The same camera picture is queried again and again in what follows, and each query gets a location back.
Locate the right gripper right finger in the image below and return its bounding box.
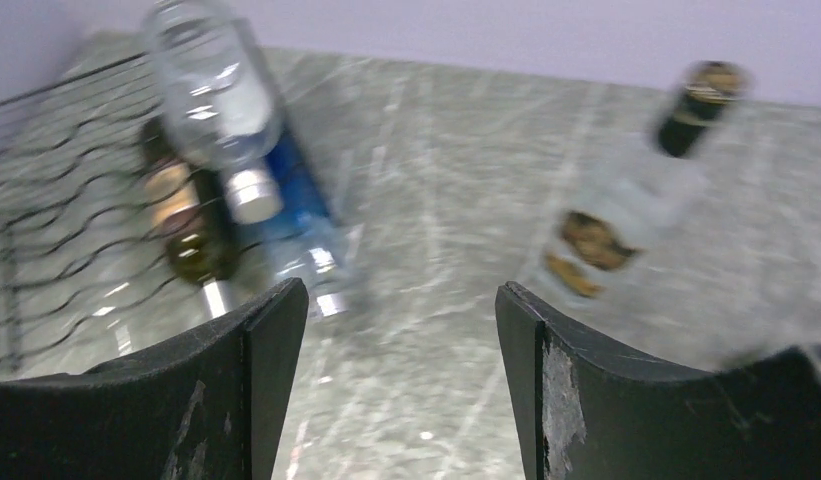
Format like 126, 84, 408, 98
495, 282, 821, 479

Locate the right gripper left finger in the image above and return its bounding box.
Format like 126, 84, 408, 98
0, 278, 309, 479

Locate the clear gold label bottle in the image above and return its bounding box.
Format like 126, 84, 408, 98
538, 60, 750, 308

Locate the blue square bottle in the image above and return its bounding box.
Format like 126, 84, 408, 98
259, 128, 353, 317

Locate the black wire wine rack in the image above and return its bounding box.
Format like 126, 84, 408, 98
0, 52, 272, 372

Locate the brown label wine bottle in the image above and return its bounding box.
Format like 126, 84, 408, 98
139, 116, 240, 318

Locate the round clear silver-cap bottle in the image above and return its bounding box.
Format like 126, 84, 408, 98
142, 1, 283, 224

